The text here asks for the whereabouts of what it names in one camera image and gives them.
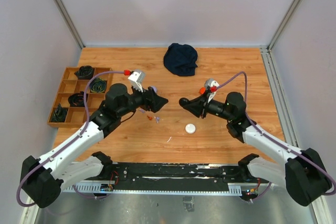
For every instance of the aluminium frame post left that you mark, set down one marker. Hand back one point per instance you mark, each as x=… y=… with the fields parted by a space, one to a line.
x=68 y=21

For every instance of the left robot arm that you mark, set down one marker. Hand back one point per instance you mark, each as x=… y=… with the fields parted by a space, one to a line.
x=44 y=178

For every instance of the white earbud case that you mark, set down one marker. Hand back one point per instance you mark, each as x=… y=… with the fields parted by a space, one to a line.
x=190 y=128

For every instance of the rolled green black tie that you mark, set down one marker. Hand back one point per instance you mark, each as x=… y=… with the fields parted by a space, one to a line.
x=59 y=114

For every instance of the aluminium frame rail right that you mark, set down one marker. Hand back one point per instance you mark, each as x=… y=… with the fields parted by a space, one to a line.
x=276 y=87

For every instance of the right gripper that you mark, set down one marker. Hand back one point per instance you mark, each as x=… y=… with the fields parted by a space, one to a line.
x=199 y=106

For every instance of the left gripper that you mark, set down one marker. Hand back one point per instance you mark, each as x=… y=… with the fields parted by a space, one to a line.
x=151 y=101

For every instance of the rolled black tie top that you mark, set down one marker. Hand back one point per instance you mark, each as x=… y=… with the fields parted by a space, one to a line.
x=85 y=73

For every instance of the rolled black orange tie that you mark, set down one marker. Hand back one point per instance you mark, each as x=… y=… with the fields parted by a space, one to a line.
x=77 y=100

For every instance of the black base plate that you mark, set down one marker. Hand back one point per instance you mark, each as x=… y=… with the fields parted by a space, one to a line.
x=173 y=177

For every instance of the orange earbud case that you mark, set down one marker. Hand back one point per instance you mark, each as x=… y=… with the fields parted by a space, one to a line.
x=202 y=90

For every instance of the black earbud case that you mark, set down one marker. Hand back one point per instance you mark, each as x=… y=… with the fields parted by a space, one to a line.
x=183 y=102

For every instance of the rolled green patterned tie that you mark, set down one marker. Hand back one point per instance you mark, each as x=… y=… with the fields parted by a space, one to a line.
x=98 y=85

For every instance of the dark navy crumpled cloth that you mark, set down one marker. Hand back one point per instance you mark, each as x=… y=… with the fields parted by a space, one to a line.
x=181 y=60

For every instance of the lavender earbud case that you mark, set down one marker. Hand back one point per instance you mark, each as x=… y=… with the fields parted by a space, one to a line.
x=154 y=88

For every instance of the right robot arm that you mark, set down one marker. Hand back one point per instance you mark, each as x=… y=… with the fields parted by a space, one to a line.
x=300 y=172

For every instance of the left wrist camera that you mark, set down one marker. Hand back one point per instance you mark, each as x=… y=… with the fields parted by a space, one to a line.
x=136 y=78

